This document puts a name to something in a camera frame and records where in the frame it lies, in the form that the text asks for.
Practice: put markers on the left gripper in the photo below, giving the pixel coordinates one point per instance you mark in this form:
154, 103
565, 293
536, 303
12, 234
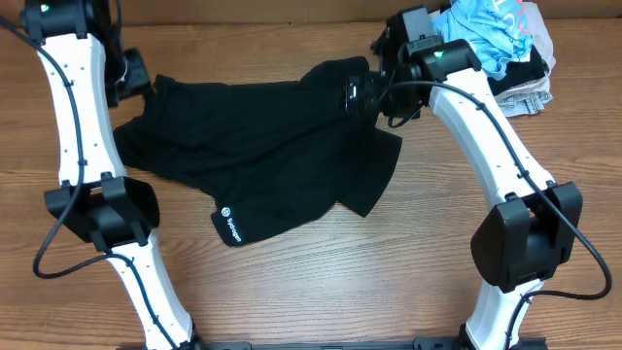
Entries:
138, 76

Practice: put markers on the grey patterned garment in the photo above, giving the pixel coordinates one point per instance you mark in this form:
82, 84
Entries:
521, 104

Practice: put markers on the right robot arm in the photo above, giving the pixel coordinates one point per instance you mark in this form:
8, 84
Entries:
527, 233

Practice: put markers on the beige garment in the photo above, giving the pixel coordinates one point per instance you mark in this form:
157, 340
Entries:
525, 89

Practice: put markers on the black garment in pile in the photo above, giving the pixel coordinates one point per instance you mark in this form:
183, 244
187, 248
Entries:
518, 73

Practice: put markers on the black t-shirt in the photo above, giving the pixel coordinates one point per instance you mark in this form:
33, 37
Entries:
272, 156

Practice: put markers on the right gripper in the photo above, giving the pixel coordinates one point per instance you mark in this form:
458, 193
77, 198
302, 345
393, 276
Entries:
373, 85

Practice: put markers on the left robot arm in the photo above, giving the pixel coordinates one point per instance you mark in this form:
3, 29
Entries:
90, 72

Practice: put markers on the light blue garment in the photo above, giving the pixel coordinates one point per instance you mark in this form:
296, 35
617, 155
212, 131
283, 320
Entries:
497, 31

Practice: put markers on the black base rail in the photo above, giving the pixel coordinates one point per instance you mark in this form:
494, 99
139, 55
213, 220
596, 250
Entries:
330, 346

